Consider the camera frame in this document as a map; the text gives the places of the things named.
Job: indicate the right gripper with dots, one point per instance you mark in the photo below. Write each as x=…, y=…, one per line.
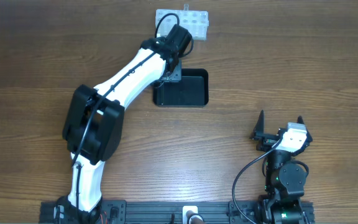
x=267, y=140

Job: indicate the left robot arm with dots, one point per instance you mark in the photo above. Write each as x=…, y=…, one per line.
x=135, y=77

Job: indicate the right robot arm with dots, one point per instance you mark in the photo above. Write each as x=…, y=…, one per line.
x=287, y=180

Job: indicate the black tray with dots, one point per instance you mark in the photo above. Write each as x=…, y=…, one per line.
x=188, y=90

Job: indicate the white test tube rack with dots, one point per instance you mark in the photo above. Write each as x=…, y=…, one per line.
x=197, y=28

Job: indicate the clear test tube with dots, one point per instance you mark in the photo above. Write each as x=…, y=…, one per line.
x=186, y=7

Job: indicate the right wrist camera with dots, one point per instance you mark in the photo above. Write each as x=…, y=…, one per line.
x=294, y=137

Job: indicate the mounting rail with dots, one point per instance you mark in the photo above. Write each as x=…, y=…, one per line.
x=154, y=213

